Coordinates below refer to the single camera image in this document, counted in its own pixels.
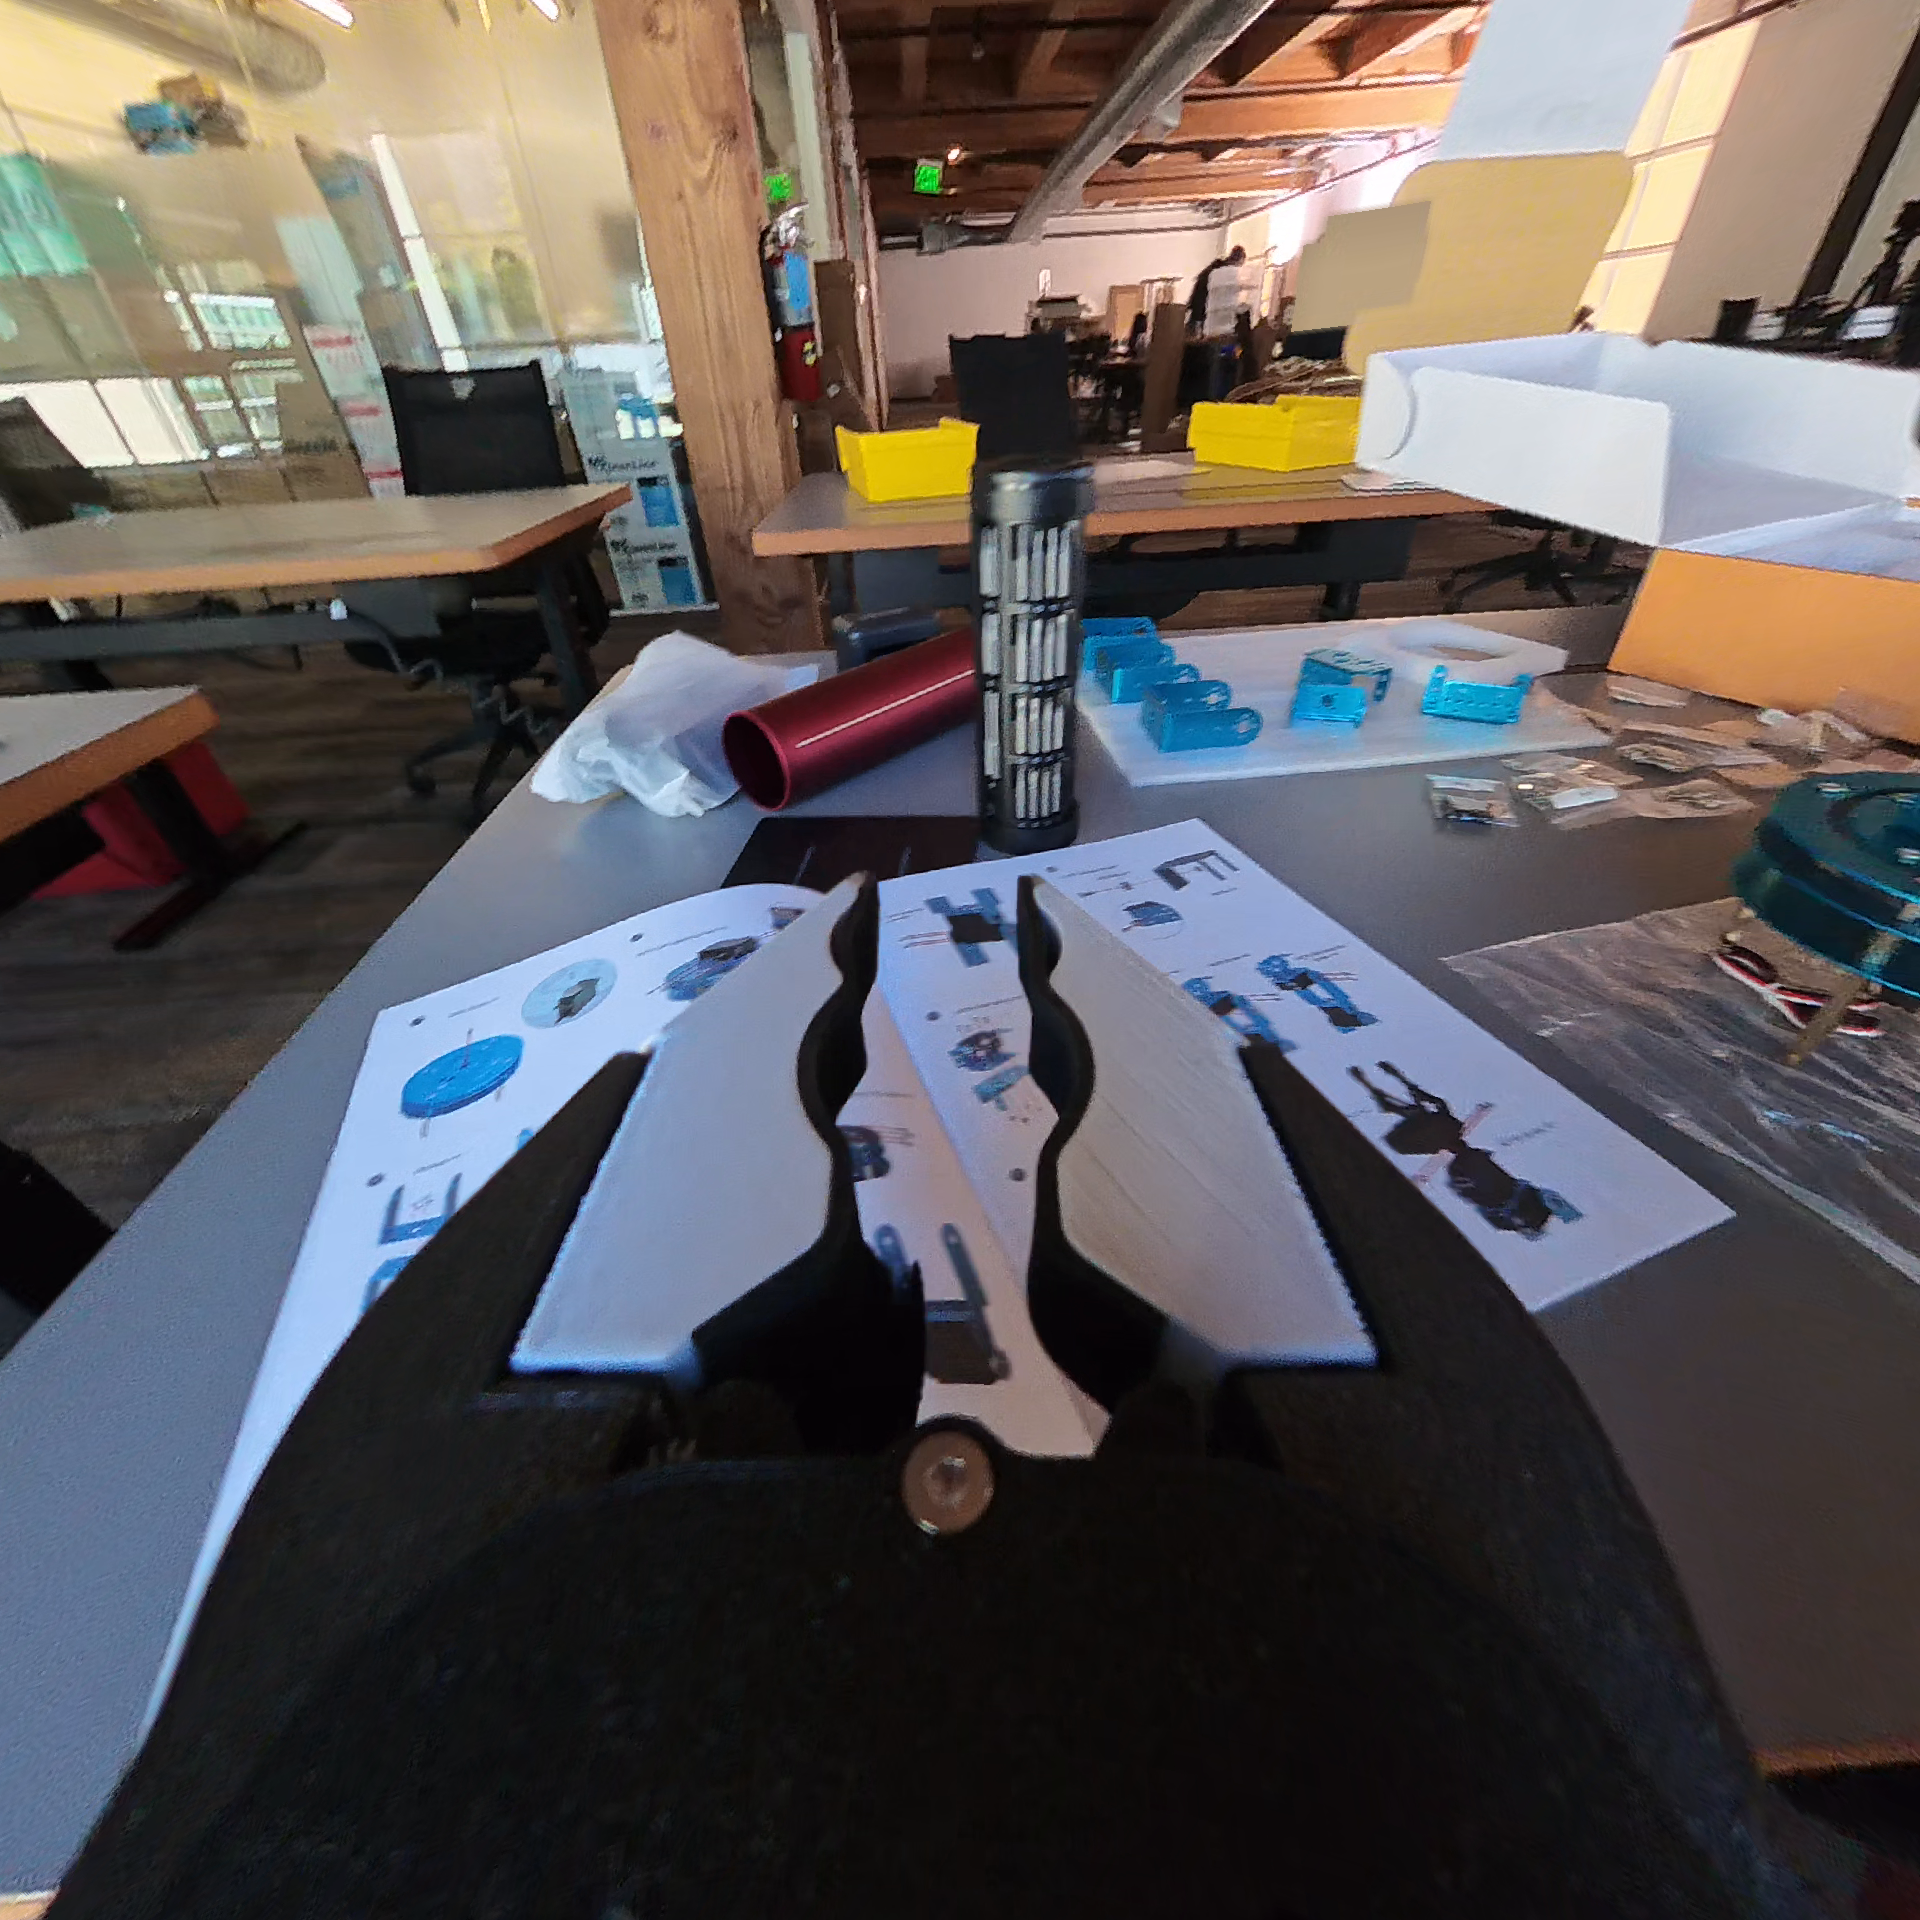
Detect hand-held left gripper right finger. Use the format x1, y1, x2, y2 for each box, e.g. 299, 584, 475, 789
1014, 874, 1383, 1370

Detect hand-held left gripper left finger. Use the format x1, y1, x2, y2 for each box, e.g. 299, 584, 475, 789
510, 871, 883, 1378

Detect teal round robot base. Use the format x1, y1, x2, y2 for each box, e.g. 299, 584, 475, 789
1728, 769, 1920, 1071

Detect orange and white cardboard box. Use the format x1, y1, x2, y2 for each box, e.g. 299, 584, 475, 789
1357, 0, 1920, 725

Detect grey desk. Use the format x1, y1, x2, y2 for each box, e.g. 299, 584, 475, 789
0, 600, 1920, 1777

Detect wooden-topped desk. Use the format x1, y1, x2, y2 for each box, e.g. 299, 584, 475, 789
0, 688, 253, 951
750, 463, 1503, 624
0, 483, 635, 714

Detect white instruction booklet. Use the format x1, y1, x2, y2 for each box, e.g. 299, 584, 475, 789
150, 816, 1737, 1652

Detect black slotted metal plate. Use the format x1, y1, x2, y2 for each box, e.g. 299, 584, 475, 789
722, 815, 986, 889

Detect thin white plastic bag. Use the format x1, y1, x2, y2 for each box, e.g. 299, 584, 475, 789
528, 632, 817, 818

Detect white foam sheet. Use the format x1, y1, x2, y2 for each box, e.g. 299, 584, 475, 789
1077, 608, 1615, 786

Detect large clear plastic bag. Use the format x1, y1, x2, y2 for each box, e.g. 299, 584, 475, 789
1441, 897, 1920, 1280

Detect red metal tube case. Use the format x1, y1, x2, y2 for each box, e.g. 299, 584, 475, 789
722, 627, 984, 812

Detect black screwdriver bit holder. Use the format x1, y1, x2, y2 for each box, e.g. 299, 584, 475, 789
967, 456, 1094, 855

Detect spread of hardware bags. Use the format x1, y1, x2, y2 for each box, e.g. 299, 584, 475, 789
1423, 675, 1920, 831

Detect white foam cutout piece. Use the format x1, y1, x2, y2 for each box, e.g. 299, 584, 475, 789
1342, 621, 1566, 696

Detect stacked printed cartons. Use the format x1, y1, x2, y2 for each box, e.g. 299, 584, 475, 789
559, 368, 717, 613

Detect yellow plastic bin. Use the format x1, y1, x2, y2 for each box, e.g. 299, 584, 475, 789
834, 421, 981, 504
1189, 394, 1363, 476

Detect black office chair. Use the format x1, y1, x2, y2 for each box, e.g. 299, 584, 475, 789
343, 360, 614, 816
947, 333, 1071, 465

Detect red fire extinguisher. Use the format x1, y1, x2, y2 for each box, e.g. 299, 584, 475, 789
759, 208, 824, 407

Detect wooden support pillar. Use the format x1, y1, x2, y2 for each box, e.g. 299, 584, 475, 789
593, 0, 830, 656

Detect glass partition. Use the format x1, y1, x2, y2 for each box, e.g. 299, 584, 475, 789
0, 0, 665, 506

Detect blue U bracket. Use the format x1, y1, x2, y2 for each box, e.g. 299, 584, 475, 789
1417, 667, 1535, 731

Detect red white black servo cable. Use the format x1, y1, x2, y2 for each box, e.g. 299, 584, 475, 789
1709, 932, 1895, 1057

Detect silver ceiling duct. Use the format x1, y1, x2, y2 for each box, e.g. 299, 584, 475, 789
1017, 0, 1264, 244

